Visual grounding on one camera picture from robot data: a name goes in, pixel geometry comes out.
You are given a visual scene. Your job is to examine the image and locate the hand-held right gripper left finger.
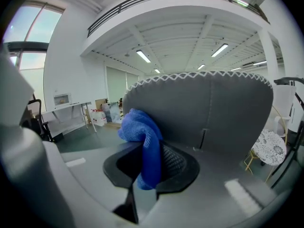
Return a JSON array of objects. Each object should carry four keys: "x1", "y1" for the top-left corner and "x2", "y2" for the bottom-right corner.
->
[{"x1": 103, "y1": 141, "x2": 145, "y2": 224}]

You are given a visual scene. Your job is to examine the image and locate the group of ceiling tube lights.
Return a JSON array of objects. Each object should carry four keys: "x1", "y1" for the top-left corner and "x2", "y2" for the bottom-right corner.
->
[{"x1": 135, "y1": 43, "x2": 268, "y2": 74}]

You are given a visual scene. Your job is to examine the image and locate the large window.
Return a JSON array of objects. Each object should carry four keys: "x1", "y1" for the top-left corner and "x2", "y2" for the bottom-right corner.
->
[{"x1": 2, "y1": 1, "x2": 66, "y2": 109}]

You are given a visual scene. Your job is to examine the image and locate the grey marbled panel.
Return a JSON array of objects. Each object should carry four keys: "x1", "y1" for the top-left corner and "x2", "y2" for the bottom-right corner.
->
[{"x1": 106, "y1": 101, "x2": 124, "y2": 124}]

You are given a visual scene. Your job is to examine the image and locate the grey roller blinds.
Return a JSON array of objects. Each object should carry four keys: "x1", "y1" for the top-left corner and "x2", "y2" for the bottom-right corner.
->
[{"x1": 106, "y1": 66, "x2": 140, "y2": 103}]

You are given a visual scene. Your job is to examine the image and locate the white desk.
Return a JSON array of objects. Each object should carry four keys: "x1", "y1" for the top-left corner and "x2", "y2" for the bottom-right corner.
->
[{"x1": 39, "y1": 101, "x2": 98, "y2": 137}]

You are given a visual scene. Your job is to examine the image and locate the black and white machine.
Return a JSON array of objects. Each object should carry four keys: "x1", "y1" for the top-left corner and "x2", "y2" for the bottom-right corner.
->
[{"x1": 273, "y1": 76, "x2": 304, "y2": 137}]

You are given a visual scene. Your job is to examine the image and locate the blue cloth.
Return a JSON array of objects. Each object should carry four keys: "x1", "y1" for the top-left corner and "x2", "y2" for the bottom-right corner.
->
[{"x1": 118, "y1": 108, "x2": 164, "y2": 191}]

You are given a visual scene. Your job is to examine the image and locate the black office chair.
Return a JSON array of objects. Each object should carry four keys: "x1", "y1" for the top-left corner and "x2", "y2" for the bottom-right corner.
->
[{"x1": 20, "y1": 99, "x2": 54, "y2": 143}]

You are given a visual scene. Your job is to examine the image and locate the white plastic jug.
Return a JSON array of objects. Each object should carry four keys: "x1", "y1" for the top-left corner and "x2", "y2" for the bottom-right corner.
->
[{"x1": 91, "y1": 109, "x2": 108, "y2": 127}]

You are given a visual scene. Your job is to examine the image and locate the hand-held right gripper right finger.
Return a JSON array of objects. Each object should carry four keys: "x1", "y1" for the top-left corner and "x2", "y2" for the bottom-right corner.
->
[{"x1": 155, "y1": 140, "x2": 200, "y2": 200}]

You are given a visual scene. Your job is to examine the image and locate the floral round cushion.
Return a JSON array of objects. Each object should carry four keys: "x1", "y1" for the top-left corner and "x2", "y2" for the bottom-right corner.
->
[{"x1": 251, "y1": 129, "x2": 287, "y2": 166}]

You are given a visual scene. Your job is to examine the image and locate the brown cardboard panel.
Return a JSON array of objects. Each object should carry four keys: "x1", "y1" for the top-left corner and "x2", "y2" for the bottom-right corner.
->
[{"x1": 95, "y1": 98, "x2": 107, "y2": 111}]

